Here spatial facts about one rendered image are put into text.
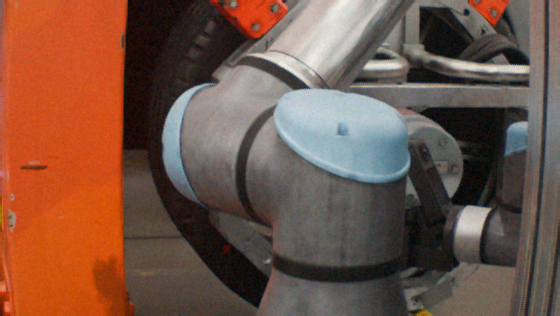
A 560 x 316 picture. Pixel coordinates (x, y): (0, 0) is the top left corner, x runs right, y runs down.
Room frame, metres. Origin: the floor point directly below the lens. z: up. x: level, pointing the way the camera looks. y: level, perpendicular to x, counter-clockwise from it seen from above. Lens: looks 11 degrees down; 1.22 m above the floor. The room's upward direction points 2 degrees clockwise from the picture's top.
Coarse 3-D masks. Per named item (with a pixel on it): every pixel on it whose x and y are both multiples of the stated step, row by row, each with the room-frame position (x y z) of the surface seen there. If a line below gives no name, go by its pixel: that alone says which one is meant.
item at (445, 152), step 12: (396, 108) 1.84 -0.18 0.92; (408, 120) 1.77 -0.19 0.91; (420, 120) 1.78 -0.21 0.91; (408, 132) 1.72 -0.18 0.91; (420, 132) 1.73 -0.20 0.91; (432, 132) 1.73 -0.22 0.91; (444, 132) 1.74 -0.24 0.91; (432, 144) 1.73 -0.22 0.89; (444, 144) 1.74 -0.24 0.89; (456, 144) 1.74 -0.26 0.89; (432, 156) 1.73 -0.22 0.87; (444, 156) 1.74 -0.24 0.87; (456, 156) 1.74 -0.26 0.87; (444, 168) 1.74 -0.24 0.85; (456, 168) 1.74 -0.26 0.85; (408, 180) 1.72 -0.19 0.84; (444, 180) 1.74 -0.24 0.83; (456, 180) 1.74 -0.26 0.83; (408, 192) 1.72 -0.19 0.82
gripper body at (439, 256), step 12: (408, 204) 1.56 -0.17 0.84; (420, 204) 1.55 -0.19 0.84; (408, 216) 1.53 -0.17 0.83; (420, 216) 1.54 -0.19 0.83; (456, 216) 1.51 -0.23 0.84; (408, 228) 1.53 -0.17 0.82; (420, 228) 1.54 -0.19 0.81; (432, 228) 1.53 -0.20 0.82; (444, 228) 1.50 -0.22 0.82; (408, 240) 1.53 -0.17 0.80; (420, 240) 1.54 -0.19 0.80; (432, 240) 1.53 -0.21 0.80; (444, 240) 1.50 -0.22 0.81; (408, 252) 1.53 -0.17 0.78; (420, 252) 1.54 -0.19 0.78; (432, 252) 1.53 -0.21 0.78; (444, 252) 1.51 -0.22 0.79; (408, 264) 1.54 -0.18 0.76; (420, 264) 1.54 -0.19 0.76; (432, 264) 1.53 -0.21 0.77; (444, 264) 1.52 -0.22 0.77; (456, 264) 1.54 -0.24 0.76
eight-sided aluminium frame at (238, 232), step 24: (288, 0) 1.88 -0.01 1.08; (432, 0) 1.89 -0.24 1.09; (456, 0) 1.90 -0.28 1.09; (288, 24) 1.82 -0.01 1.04; (456, 24) 1.95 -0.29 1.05; (480, 24) 1.91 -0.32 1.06; (240, 48) 1.85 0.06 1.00; (264, 48) 1.81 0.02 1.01; (216, 72) 1.84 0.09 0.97; (504, 120) 1.97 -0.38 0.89; (504, 144) 1.97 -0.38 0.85; (216, 216) 1.80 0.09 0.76; (240, 240) 1.80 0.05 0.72; (264, 240) 1.81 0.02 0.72; (264, 264) 1.81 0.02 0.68; (408, 288) 1.88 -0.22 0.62; (432, 288) 1.89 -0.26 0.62; (456, 288) 1.91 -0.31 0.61
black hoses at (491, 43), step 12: (492, 36) 1.83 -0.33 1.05; (468, 48) 1.83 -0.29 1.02; (480, 48) 1.81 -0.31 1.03; (492, 48) 1.79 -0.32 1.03; (504, 48) 1.78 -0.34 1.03; (516, 48) 1.79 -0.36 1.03; (468, 60) 1.81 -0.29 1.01; (480, 60) 1.79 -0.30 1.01; (516, 60) 1.80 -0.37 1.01; (528, 60) 1.79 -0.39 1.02; (408, 72) 1.90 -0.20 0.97; (420, 72) 1.91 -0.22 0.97; (516, 84) 1.85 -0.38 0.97
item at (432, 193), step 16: (416, 144) 1.56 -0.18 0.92; (416, 160) 1.54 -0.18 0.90; (432, 160) 1.58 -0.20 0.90; (416, 176) 1.54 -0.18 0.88; (432, 176) 1.55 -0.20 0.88; (416, 192) 1.54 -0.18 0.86; (432, 192) 1.53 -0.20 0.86; (432, 208) 1.53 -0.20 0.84; (448, 208) 1.54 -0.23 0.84; (432, 224) 1.53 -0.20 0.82
